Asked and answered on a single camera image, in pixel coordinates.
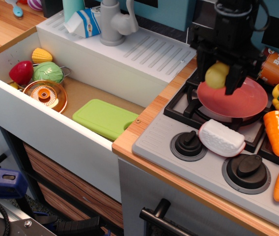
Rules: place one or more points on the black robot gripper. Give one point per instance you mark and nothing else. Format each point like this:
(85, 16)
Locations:
(229, 41)

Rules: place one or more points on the yellow toy potato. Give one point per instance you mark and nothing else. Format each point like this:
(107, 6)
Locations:
(215, 76)

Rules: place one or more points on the pink plastic plate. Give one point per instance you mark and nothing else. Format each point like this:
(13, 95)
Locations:
(247, 101)

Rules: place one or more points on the black stove grate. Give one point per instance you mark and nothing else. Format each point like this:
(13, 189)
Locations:
(186, 108)

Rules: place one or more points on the orange toy bean can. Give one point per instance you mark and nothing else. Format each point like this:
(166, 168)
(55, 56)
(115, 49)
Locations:
(270, 67)

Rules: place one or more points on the white toy bread slice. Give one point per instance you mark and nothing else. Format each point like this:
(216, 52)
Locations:
(220, 139)

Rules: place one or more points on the orange toy carrot upper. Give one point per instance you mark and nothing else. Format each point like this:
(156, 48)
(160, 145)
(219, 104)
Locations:
(271, 122)

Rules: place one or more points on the black left stove knob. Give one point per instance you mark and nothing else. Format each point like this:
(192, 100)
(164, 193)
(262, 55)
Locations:
(187, 146)

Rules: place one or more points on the black stove knob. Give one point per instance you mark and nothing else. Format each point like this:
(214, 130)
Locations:
(187, 146)
(247, 174)

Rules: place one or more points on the black middle stove knob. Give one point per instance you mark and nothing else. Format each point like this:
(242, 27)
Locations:
(247, 174)

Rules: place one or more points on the grey toy stove top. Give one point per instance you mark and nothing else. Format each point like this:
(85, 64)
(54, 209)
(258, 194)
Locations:
(154, 145)

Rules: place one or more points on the grey toy faucet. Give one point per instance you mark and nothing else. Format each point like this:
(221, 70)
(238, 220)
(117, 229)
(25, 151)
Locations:
(115, 25)

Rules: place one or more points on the green plastic cutting board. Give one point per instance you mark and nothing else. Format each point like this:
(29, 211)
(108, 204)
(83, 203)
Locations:
(103, 118)

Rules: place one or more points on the toy milk carton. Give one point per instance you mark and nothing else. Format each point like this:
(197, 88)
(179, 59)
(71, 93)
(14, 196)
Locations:
(85, 23)

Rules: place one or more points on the white toy sink basin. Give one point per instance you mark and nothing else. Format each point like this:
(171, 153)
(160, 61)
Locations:
(130, 75)

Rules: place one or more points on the teal plastic cup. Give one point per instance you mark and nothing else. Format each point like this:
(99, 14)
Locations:
(70, 7)

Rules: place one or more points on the orange transparent pot lid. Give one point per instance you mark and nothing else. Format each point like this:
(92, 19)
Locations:
(48, 93)

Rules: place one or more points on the green toy cabbage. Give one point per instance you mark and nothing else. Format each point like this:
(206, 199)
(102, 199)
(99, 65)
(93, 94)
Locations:
(47, 71)

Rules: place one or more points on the yellow toy corn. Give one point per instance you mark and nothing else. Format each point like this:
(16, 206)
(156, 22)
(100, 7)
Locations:
(40, 55)

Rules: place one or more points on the striped pink toy ball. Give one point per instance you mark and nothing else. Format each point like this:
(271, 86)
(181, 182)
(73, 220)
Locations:
(35, 4)

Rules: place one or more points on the red toy pepper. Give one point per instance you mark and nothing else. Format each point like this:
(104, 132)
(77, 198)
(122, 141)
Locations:
(22, 72)

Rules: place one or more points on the light blue toy spoon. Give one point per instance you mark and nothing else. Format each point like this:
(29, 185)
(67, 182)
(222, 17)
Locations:
(17, 11)

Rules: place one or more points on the black oven door handle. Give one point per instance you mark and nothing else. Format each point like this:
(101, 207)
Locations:
(158, 225)

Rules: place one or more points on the blue clamp handle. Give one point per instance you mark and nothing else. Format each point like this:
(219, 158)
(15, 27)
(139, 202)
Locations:
(13, 185)

